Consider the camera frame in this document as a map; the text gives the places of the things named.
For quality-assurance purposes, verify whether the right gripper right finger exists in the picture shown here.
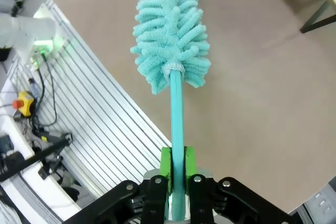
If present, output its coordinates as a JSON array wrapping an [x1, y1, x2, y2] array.
[[185, 146, 292, 224]]

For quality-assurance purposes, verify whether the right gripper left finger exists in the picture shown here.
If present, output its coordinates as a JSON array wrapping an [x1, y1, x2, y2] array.
[[65, 146, 173, 224]]

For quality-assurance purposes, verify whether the teal microfibre duster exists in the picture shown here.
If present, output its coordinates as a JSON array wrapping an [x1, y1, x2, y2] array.
[[130, 0, 212, 221]]

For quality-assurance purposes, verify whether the black metal bar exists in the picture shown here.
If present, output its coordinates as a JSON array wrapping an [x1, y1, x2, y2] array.
[[0, 132, 74, 183]]

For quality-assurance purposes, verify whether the yellow emergency stop button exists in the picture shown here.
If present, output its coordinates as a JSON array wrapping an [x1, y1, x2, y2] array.
[[12, 91, 37, 118]]

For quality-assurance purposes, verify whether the aluminium slotted base plate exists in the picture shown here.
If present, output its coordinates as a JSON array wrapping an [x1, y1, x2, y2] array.
[[0, 0, 174, 224]]

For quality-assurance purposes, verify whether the two-tier wooden black-frame shelf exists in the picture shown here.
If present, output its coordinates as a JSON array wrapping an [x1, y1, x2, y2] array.
[[300, 0, 336, 35]]

